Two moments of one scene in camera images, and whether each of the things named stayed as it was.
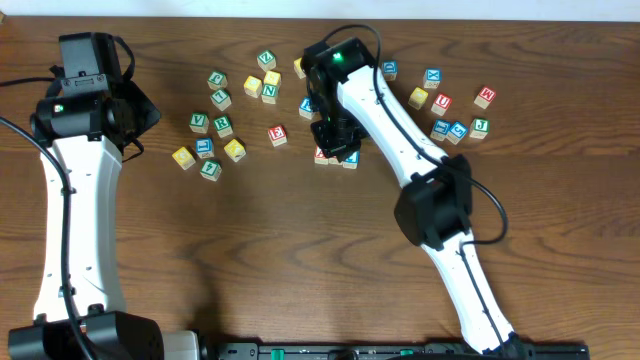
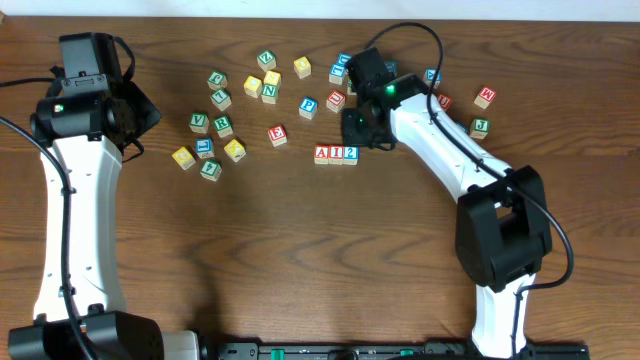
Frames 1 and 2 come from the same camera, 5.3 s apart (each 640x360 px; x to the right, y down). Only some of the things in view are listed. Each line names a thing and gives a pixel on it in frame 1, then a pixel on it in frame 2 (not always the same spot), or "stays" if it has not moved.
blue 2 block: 352,161 stays
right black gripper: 332,146 → 350,137
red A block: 320,156 stays
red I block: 333,160 stays
